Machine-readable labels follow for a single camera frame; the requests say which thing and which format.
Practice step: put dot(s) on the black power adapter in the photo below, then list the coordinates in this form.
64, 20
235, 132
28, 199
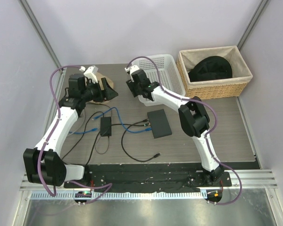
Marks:
105, 127

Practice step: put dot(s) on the white plastic basket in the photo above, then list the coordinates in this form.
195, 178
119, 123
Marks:
162, 67

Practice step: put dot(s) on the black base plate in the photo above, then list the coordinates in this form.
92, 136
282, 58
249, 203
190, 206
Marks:
149, 176

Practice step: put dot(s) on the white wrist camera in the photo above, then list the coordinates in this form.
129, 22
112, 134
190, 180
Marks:
131, 69
90, 72

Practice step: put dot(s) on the black network switch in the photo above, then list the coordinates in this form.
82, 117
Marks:
159, 123

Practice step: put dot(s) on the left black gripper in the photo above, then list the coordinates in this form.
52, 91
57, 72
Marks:
109, 94

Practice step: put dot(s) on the wicker basket with liner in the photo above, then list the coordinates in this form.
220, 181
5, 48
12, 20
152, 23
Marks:
188, 59

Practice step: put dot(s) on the aluminium rail frame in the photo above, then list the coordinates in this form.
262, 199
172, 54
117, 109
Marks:
241, 179

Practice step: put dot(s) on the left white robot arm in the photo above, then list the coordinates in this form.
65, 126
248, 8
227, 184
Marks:
43, 164

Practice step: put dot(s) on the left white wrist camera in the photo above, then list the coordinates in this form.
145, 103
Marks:
90, 72

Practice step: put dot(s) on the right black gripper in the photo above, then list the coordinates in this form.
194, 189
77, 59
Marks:
131, 85

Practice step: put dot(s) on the black cap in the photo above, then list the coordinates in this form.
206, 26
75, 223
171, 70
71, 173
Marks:
211, 68

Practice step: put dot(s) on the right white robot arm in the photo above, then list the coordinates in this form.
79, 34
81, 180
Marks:
193, 117

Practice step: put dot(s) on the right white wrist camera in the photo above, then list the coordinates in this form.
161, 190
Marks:
131, 69

